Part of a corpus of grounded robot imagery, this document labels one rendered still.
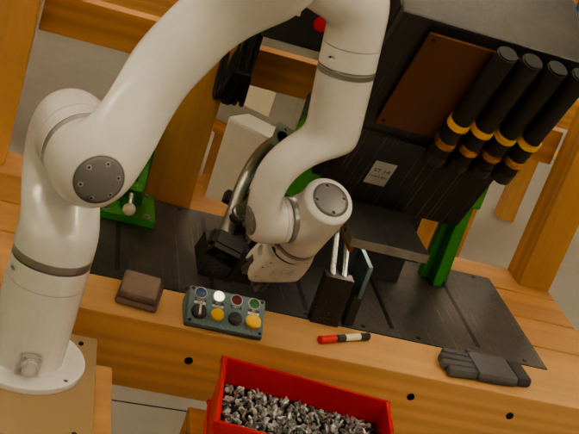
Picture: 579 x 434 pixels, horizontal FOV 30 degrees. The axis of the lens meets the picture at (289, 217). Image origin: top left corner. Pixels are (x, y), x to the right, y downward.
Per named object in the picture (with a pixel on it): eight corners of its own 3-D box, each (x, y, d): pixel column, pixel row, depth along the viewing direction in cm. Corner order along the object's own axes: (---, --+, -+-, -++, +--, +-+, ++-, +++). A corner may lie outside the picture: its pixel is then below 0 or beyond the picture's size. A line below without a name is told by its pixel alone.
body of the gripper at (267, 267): (270, 261, 177) (246, 288, 186) (325, 261, 181) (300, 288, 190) (263, 220, 180) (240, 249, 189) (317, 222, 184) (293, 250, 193)
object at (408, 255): (424, 269, 205) (429, 256, 203) (346, 251, 201) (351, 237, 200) (382, 189, 240) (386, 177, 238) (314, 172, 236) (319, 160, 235)
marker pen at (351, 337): (364, 337, 216) (367, 330, 215) (370, 341, 215) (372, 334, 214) (315, 340, 208) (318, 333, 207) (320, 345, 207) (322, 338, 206)
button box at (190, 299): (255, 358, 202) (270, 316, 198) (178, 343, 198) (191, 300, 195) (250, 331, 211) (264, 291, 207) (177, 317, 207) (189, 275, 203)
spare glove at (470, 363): (511, 363, 226) (515, 353, 225) (531, 392, 217) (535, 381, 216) (426, 349, 220) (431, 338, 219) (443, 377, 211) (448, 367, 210)
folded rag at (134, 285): (122, 279, 206) (127, 266, 205) (162, 291, 207) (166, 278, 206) (113, 302, 197) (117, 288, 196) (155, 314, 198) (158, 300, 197)
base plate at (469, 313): (544, 377, 230) (548, 368, 229) (33, 269, 203) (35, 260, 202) (486, 284, 267) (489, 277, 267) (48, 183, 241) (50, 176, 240)
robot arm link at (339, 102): (289, 72, 154) (253, 255, 167) (385, 77, 161) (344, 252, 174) (267, 52, 161) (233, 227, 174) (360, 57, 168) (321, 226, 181)
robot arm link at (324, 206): (276, 258, 175) (326, 257, 179) (307, 223, 164) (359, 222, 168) (266, 213, 178) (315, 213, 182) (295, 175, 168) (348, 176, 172)
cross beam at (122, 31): (550, 164, 271) (563, 133, 267) (38, 29, 239) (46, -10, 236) (543, 158, 275) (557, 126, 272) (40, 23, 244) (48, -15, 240)
